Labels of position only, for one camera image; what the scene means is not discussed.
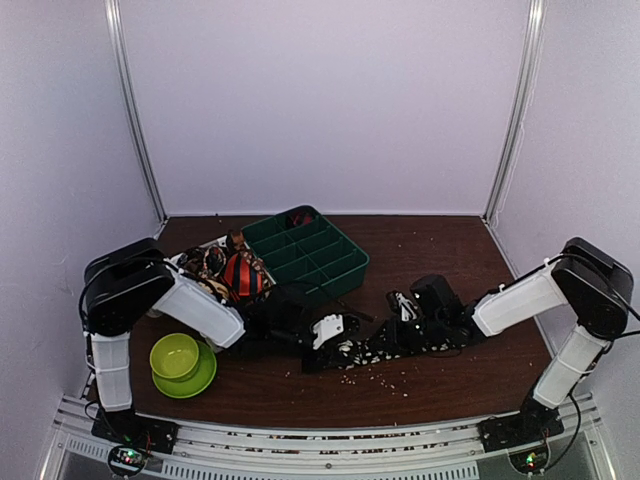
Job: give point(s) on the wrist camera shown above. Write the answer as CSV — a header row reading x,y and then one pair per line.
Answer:
x,y
402,306
333,327

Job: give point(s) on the black white floral tie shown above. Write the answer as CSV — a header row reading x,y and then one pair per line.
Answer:
x,y
352,353

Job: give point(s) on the white plastic basket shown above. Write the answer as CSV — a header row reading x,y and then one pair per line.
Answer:
x,y
224,327

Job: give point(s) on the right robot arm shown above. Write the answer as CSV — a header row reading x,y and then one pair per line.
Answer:
x,y
583,282

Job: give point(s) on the orange navy striped tie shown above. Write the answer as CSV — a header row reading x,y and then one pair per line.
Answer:
x,y
245,274

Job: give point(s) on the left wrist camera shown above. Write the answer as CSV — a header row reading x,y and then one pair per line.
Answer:
x,y
333,327

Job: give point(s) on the green bowl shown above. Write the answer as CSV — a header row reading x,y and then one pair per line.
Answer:
x,y
174,357

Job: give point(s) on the aluminium front rail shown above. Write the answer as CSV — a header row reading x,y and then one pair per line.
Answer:
x,y
443,450

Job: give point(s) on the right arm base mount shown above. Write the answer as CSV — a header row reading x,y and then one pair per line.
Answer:
x,y
498,433

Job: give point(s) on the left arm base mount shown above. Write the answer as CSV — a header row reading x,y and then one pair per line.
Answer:
x,y
156,436

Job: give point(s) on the green divided organizer tray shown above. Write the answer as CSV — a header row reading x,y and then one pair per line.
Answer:
x,y
318,258

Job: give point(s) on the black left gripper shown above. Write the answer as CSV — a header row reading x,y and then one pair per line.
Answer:
x,y
322,360

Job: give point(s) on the red blue rolled tie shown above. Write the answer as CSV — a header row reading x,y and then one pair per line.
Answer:
x,y
299,218

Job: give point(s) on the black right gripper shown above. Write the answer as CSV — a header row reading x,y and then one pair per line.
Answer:
x,y
394,337

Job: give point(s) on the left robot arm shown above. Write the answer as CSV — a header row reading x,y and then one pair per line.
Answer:
x,y
122,287

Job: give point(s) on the green plate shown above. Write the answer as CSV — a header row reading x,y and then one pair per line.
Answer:
x,y
204,374

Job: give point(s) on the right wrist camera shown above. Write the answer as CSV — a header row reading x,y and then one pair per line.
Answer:
x,y
402,306

